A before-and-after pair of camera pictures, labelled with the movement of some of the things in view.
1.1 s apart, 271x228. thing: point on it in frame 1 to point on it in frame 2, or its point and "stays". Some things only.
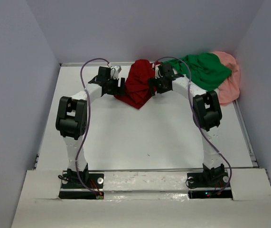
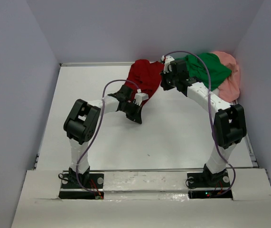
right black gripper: x=153 y=82 to x=163 y=84
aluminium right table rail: x=243 y=126 stays
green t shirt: x=206 y=71 stays
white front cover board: x=147 y=199 stays
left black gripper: x=117 y=91 to x=135 y=116
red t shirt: x=137 y=87 stays
